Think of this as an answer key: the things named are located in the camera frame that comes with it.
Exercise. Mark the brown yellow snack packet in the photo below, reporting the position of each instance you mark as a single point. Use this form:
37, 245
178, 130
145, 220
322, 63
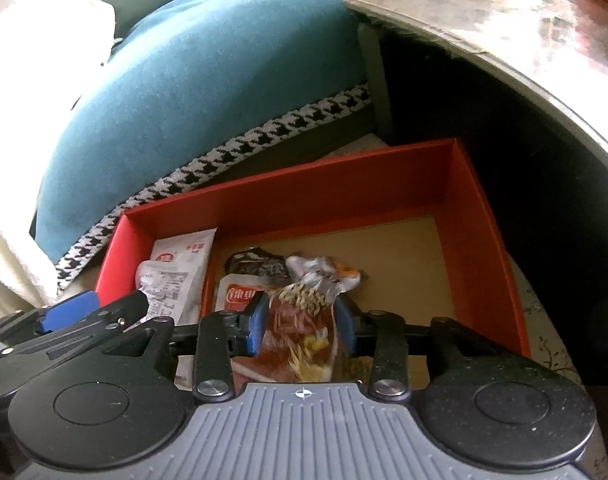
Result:
294, 340

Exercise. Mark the red cardboard box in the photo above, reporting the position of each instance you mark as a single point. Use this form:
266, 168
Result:
334, 190

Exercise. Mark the white fluffy blanket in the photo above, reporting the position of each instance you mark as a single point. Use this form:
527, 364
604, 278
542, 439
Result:
33, 50

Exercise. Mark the white snack packet printed label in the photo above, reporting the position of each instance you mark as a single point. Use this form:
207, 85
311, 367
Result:
166, 285

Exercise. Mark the dark patterned snack packet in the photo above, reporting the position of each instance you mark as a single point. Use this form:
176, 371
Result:
254, 262

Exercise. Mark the orange white snack packet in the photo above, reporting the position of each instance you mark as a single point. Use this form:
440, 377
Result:
236, 295

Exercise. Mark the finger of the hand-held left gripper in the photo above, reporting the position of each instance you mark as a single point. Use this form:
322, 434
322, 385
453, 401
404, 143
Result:
68, 310
118, 315

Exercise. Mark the marble-top coffee table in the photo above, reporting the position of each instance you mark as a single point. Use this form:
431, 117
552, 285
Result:
509, 20

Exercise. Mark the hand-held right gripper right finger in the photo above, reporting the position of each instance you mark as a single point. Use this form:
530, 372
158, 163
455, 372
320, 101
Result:
345, 327

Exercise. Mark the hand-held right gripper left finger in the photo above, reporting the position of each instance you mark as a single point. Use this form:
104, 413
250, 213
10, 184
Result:
258, 325

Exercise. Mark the teal sofa cushion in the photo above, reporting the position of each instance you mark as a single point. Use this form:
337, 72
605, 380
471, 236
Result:
208, 85

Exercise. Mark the white snack packet red logo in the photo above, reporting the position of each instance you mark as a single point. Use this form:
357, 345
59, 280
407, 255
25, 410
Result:
188, 255

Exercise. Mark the patterned floor mat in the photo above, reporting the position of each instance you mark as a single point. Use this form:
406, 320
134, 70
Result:
544, 340

